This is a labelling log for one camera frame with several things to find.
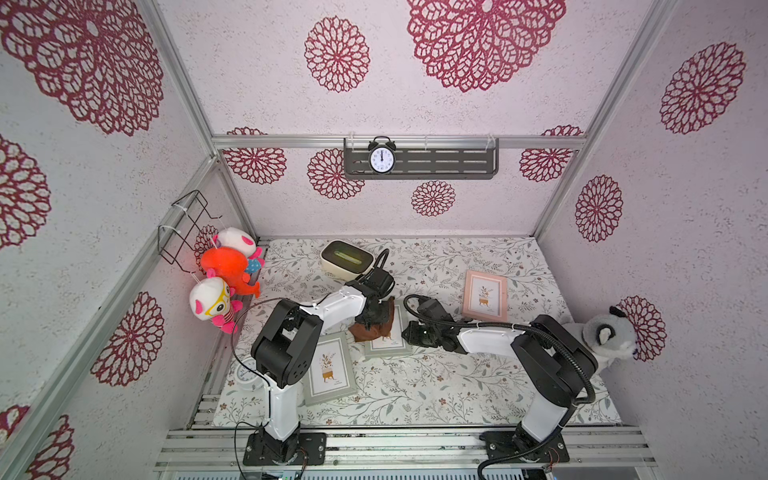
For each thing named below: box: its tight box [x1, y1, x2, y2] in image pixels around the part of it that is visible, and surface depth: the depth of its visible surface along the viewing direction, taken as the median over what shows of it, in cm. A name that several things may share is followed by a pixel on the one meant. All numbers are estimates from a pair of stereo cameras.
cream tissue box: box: [320, 239, 376, 281], surface depth 109 cm
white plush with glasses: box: [189, 268, 243, 334], surface depth 82 cm
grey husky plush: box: [562, 306, 636, 373], surface depth 75 cm
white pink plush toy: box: [212, 227, 265, 269], surface depth 97 cm
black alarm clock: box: [368, 136, 397, 175], surface depth 92 cm
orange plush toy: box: [201, 246, 260, 298], surface depth 91 cm
